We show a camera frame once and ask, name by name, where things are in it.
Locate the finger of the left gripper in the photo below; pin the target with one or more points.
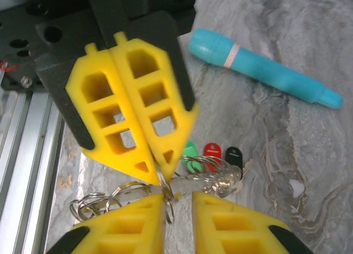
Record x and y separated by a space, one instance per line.
82 110
171 80

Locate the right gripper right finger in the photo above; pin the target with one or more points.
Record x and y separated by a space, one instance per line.
237 232

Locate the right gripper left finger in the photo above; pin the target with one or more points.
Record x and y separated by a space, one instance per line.
132 232

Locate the green key tag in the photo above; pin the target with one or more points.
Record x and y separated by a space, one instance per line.
191 152

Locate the black key tag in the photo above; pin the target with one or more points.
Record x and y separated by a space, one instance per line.
234 156

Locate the red key tag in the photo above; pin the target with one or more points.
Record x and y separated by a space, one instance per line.
213 150

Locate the teal plastic pen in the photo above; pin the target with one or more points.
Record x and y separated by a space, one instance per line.
262 69

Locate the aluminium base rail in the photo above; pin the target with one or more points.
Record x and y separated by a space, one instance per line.
24 154

